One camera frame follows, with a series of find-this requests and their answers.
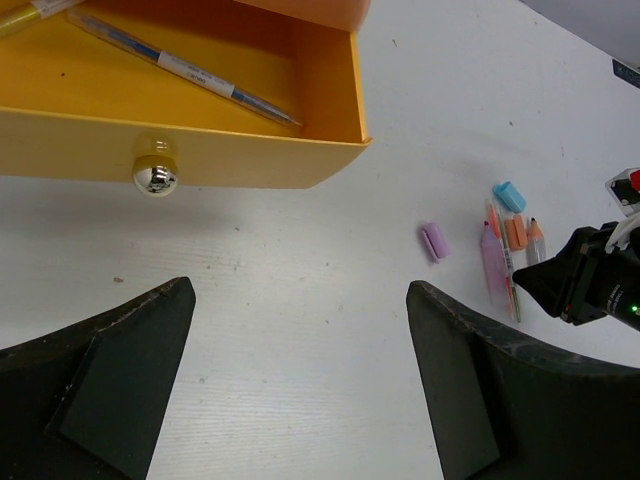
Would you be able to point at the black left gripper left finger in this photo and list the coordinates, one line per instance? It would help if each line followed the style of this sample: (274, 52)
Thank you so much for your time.
(88, 401)

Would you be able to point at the thin orange highlighter pen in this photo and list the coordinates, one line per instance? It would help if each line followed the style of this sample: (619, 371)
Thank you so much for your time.
(494, 219)

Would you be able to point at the dark table corner label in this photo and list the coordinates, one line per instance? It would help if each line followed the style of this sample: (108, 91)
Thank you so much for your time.
(626, 73)

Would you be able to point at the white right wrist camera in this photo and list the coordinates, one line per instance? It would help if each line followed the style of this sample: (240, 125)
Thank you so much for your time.
(624, 188)

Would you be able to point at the thin green highlighter pen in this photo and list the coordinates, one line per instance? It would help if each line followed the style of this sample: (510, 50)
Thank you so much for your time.
(515, 303)

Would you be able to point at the yellow drawer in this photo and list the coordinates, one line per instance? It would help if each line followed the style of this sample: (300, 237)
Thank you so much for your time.
(76, 107)

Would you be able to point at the thin yellow highlighter pen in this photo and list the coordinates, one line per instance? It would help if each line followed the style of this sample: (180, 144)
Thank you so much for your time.
(32, 12)

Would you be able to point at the thin blue highlighter pen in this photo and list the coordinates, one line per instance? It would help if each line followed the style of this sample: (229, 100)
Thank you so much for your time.
(179, 67)

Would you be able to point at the light blue highlighter cap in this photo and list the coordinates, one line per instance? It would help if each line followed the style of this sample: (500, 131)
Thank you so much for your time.
(510, 197)

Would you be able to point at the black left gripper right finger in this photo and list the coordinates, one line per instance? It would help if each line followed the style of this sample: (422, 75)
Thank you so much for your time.
(505, 405)

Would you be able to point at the orange highlighter cap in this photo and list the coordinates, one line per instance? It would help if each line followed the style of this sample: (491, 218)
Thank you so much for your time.
(516, 233)

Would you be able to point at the purple highlighter body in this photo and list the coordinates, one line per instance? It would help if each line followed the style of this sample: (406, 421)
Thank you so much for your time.
(494, 267)

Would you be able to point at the purple highlighter cap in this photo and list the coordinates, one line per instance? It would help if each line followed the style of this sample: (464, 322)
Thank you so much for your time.
(435, 242)

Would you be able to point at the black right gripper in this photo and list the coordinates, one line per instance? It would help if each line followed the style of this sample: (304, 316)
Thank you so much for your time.
(584, 283)

